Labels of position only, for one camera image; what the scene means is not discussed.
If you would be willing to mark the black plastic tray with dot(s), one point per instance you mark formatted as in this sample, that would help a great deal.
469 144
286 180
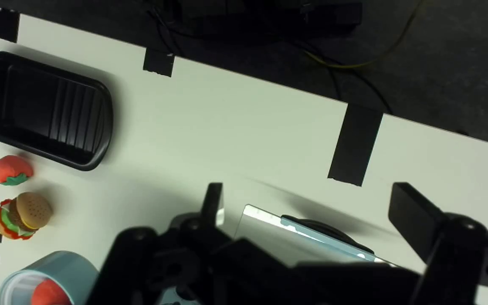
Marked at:
45 110

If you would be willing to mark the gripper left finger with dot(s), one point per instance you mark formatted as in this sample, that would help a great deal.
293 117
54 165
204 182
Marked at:
142 262

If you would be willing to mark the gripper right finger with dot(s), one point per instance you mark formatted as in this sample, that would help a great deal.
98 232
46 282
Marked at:
460 250

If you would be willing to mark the toy burger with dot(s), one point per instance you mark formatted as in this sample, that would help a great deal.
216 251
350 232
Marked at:
26 214

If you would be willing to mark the black tape strip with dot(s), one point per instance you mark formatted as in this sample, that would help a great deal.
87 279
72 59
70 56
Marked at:
6 25
158 62
354 144

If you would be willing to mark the light blue cup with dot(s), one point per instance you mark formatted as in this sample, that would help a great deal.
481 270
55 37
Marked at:
64 267

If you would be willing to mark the red toy fruit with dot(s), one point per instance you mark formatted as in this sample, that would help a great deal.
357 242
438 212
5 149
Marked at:
49 294

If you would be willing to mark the red toy strawberry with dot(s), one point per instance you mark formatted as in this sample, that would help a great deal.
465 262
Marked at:
12 168

